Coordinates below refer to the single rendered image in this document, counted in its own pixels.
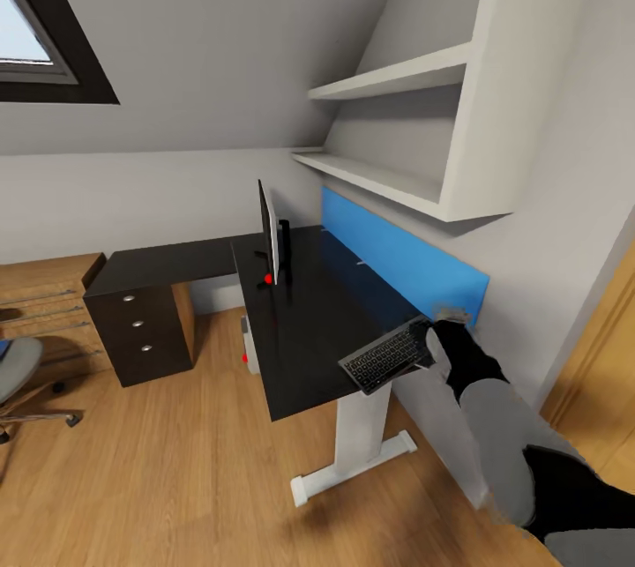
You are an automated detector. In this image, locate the notebook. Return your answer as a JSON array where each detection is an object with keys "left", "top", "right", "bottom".
[{"left": 416, "top": 355, "right": 432, "bottom": 370}]

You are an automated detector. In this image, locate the keyboard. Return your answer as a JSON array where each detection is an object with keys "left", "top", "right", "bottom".
[{"left": 338, "top": 314, "right": 433, "bottom": 396}]

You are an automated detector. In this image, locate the swivel chair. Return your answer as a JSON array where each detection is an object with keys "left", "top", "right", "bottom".
[{"left": 0, "top": 337, "right": 80, "bottom": 444}]

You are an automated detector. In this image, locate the monitor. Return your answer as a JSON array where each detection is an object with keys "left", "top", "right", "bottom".
[{"left": 258, "top": 179, "right": 292, "bottom": 287}]

